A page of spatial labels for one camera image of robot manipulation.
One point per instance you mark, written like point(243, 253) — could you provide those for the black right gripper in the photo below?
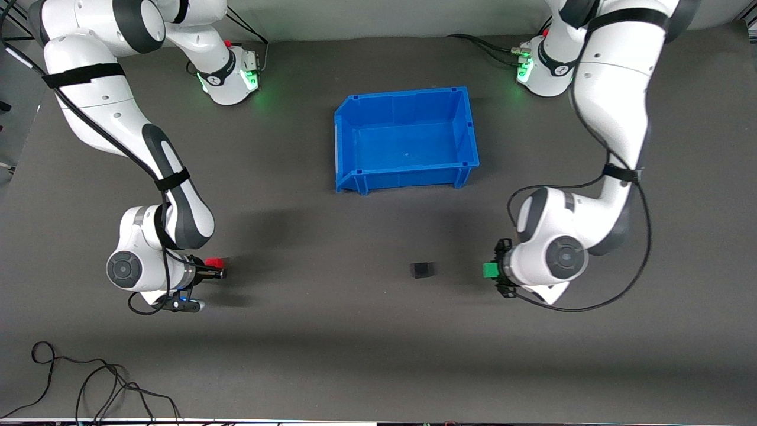
point(204, 273)

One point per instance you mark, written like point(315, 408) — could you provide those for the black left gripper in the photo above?
point(504, 267)

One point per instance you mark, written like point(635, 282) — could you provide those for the small green cube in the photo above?
point(490, 270)

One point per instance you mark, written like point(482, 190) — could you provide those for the small red cube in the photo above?
point(214, 262)

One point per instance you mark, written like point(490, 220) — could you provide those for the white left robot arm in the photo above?
point(609, 100)

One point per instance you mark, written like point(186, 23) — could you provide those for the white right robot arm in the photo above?
point(106, 112)

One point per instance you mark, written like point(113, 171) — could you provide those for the small black cube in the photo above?
point(422, 270)

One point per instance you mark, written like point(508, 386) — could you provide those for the blue plastic storage bin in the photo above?
point(408, 142)

